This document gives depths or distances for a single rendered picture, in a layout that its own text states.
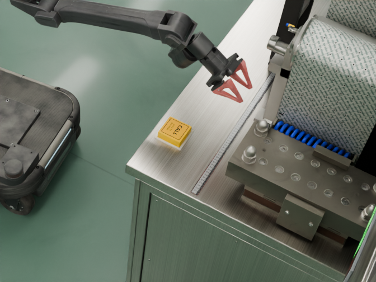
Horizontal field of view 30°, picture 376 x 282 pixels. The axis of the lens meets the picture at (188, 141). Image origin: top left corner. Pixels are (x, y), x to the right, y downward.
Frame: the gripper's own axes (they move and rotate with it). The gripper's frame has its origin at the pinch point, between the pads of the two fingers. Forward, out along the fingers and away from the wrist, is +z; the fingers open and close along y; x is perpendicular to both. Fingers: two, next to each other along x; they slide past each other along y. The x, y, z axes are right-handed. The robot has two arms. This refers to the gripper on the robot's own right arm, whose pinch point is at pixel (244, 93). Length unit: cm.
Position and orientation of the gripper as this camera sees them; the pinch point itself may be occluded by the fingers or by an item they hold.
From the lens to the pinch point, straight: 185.3
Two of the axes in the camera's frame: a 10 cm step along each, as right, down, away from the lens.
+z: 6.9, 6.9, 2.2
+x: 5.6, -3.1, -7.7
